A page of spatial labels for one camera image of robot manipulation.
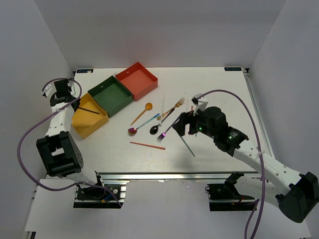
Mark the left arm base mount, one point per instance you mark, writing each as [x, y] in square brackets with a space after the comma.
[112, 197]

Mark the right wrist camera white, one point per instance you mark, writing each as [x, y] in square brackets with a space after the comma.
[200, 104]

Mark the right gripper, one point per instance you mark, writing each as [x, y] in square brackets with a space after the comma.
[179, 126]

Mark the right blue table label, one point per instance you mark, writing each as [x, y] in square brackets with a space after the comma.
[232, 69]

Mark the silver teal-handled fork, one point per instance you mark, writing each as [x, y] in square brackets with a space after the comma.
[87, 110]

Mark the teal chopstick diagonal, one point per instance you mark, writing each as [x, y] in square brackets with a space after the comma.
[187, 146]

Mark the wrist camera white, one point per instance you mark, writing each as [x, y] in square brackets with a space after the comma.
[200, 104]
[46, 90]

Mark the green square container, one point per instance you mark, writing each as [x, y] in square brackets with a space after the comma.
[111, 95]

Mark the left blue table label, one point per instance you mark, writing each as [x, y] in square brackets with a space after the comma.
[84, 71]

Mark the aluminium table frame rail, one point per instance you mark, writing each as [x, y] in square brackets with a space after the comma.
[257, 110]

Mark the orange chopstick lying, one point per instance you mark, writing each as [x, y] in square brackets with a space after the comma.
[148, 145]

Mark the clear white chopstick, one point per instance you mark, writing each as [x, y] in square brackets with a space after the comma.
[187, 105]

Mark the purple fork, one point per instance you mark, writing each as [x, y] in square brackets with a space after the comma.
[162, 135]

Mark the gold fork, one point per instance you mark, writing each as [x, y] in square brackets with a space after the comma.
[178, 104]

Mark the orange gold spoon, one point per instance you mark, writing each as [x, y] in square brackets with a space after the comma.
[148, 107]

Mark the blue table label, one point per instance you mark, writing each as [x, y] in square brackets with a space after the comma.
[84, 71]
[232, 69]

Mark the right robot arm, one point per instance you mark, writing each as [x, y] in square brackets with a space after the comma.
[294, 193]

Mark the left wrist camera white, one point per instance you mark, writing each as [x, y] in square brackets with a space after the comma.
[46, 90]

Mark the black spoon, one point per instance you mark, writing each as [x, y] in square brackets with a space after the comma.
[154, 129]

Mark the yellow square container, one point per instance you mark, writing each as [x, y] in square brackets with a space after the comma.
[86, 123]

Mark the iridescent blue purple spoon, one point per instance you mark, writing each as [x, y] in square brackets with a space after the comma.
[133, 130]

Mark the red square container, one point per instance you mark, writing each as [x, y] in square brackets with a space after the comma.
[138, 80]

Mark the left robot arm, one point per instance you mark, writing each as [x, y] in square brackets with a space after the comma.
[58, 150]

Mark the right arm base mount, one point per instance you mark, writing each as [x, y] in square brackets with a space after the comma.
[223, 197]

